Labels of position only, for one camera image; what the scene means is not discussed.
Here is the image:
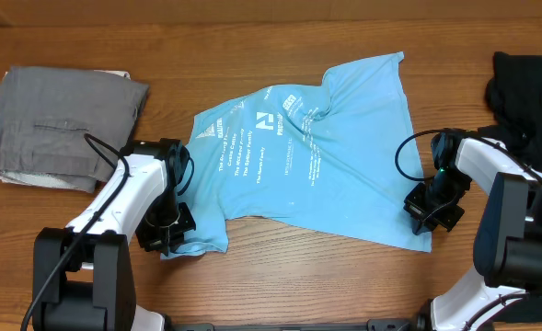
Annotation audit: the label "light blue printed t-shirt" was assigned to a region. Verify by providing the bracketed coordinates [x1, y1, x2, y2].
[173, 52, 432, 257]

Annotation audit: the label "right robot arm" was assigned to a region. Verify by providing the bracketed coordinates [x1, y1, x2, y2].
[404, 129, 542, 330]

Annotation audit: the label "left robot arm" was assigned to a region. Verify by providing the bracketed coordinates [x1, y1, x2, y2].
[21, 138, 196, 331]

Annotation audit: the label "black polo shirt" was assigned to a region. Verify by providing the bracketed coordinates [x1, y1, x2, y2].
[477, 51, 542, 324]

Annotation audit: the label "folded grey trousers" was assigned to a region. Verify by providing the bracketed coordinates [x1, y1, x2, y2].
[0, 66, 149, 193]

